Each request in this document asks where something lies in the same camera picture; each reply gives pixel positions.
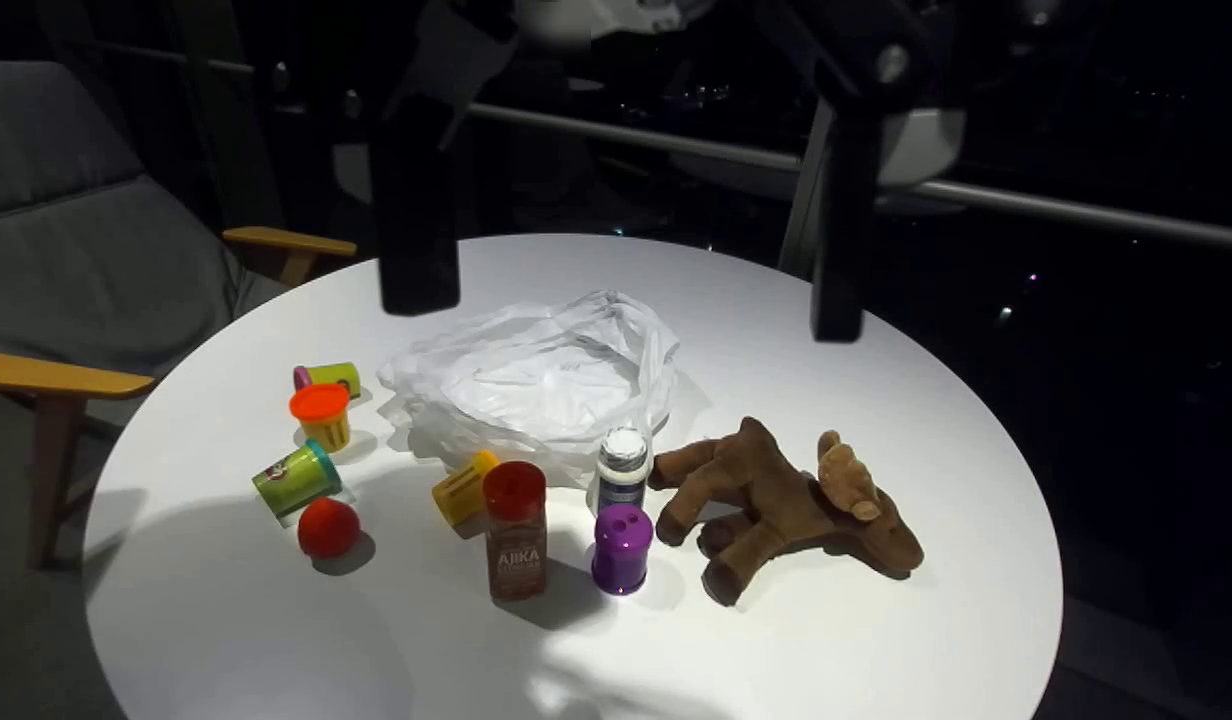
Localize yellow can purple lid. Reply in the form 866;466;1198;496
288;356;368;401

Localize yellow can wide orange lid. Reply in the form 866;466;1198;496
288;382;366;458

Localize yellow can barcode orange lid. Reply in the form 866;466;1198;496
429;448;508;530

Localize green can teal lid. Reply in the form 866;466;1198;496
250;442;345;525

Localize spice bottle red cap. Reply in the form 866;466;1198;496
479;460;554;604

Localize purple bottle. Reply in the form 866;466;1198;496
589;500;656;602

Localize white plastic bag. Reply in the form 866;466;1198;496
372;288;686;473

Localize grey slanted metal pole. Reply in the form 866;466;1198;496
775;131;833;277

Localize grey metal railing bar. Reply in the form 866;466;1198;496
460;95;1232;255

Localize brown moose plush toy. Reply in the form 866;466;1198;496
650;411;927;608

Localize grey chair wooden armrests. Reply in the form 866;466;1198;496
0;55;366;574

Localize red cap white base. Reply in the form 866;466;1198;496
294;496;368;563

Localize silver camera box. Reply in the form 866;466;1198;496
518;0;721;47

